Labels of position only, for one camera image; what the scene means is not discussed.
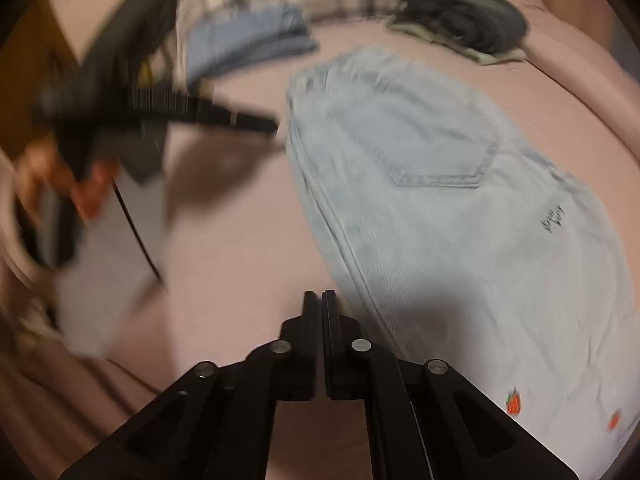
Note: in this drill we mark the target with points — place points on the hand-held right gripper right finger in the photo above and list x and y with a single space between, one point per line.
331 355

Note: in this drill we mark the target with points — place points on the pink bed sheet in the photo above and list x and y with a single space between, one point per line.
225 220

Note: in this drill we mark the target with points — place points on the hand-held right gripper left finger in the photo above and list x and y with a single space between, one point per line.
310 355

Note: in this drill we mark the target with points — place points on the person's left hand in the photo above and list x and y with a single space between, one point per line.
85 195

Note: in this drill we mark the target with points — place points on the dark grey folded garment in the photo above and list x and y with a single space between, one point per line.
465 15

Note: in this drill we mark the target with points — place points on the cream folded cloth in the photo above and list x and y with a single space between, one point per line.
492 55

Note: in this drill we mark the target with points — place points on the light blue denim pants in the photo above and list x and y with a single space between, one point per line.
440 240

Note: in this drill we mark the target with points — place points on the folded blue jeans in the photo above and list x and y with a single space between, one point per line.
250 42

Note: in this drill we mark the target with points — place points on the pink quilt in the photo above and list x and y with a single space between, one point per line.
575 50

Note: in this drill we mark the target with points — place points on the pale grey sheet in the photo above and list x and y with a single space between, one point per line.
105 285

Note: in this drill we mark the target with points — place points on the brown wooden furniture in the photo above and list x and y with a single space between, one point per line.
35 60

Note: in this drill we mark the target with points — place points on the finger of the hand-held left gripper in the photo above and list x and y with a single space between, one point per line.
200 109

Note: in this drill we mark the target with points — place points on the person's left forearm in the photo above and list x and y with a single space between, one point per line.
15 260

